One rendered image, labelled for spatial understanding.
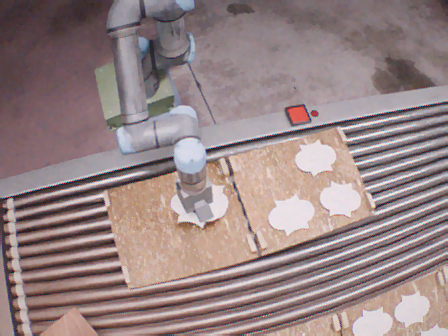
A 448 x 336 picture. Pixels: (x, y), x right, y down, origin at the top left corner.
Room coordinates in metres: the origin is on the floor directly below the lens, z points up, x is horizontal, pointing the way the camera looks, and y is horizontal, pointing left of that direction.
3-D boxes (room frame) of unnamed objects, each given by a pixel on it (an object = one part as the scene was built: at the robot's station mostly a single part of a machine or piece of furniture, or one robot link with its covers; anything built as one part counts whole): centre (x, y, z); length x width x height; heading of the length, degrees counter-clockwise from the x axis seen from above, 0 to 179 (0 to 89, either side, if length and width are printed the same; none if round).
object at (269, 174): (0.74, -0.25, 0.93); 0.41 x 0.35 x 0.02; 107
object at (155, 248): (0.62, 0.15, 0.93); 0.41 x 0.35 x 0.02; 106
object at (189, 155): (0.67, 0.08, 1.24); 0.09 x 0.08 x 0.11; 10
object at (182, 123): (0.76, 0.12, 1.24); 0.11 x 0.11 x 0.08; 10
